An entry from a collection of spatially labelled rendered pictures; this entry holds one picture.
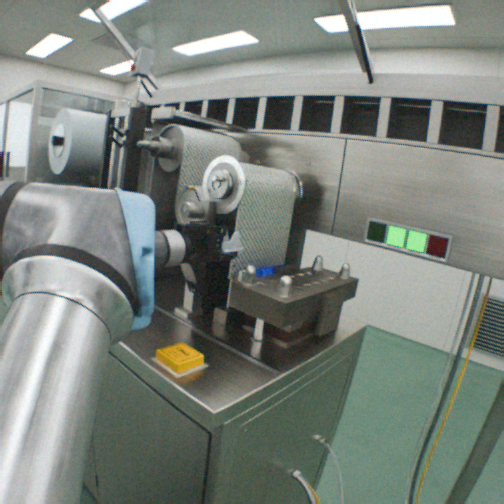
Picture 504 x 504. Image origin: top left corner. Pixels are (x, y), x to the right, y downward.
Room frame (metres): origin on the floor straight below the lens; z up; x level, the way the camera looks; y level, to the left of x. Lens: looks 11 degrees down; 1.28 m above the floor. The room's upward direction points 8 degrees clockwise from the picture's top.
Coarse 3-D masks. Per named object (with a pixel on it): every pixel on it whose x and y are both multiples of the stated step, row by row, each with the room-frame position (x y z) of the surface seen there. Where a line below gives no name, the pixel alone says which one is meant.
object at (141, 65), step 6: (144, 48) 1.25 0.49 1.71; (138, 54) 1.26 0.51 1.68; (144, 54) 1.25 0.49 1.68; (150, 54) 1.27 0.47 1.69; (138, 60) 1.25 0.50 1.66; (144, 60) 1.26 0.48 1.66; (150, 60) 1.27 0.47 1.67; (132, 66) 1.25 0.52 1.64; (138, 66) 1.24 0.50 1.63; (144, 66) 1.26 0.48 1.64; (150, 66) 1.27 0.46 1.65; (132, 72) 1.28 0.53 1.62; (138, 72) 1.25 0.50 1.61; (144, 72) 1.26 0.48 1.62
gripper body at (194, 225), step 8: (176, 224) 0.74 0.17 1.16; (184, 224) 0.74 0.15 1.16; (192, 224) 0.76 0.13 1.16; (200, 224) 0.78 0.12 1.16; (208, 224) 0.81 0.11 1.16; (184, 232) 0.73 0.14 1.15; (192, 232) 0.74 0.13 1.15; (200, 232) 0.76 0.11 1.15; (208, 232) 0.78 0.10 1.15; (216, 232) 0.80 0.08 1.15; (224, 232) 0.80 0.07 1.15; (184, 240) 0.72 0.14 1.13; (192, 240) 0.75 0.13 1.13; (200, 240) 0.77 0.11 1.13; (208, 240) 0.76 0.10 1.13; (216, 240) 0.80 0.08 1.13; (192, 248) 0.75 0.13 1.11; (200, 248) 0.77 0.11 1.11; (208, 248) 0.76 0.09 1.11; (216, 248) 0.80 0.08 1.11; (184, 256) 0.72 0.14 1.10; (200, 256) 0.77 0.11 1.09; (208, 256) 0.77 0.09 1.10
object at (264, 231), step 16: (240, 208) 0.88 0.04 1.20; (256, 208) 0.93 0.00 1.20; (272, 208) 0.98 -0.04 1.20; (288, 208) 1.04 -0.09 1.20; (240, 224) 0.89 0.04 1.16; (256, 224) 0.94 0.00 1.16; (272, 224) 0.99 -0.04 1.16; (288, 224) 1.05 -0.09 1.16; (240, 240) 0.89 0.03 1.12; (256, 240) 0.94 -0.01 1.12; (272, 240) 1.00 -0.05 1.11; (240, 256) 0.90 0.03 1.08; (256, 256) 0.95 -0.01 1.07; (272, 256) 1.01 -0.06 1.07
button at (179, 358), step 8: (176, 344) 0.67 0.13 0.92; (184, 344) 0.67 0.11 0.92; (160, 352) 0.62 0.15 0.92; (168, 352) 0.63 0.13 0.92; (176, 352) 0.63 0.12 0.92; (184, 352) 0.64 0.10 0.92; (192, 352) 0.64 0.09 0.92; (160, 360) 0.62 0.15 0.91; (168, 360) 0.60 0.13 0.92; (176, 360) 0.60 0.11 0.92; (184, 360) 0.61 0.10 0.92; (192, 360) 0.62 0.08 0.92; (200, 360) 0.63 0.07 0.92; (176, 368) 0.59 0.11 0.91; (184, 368) 0.60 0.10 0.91; (192, 368) 0.62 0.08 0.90
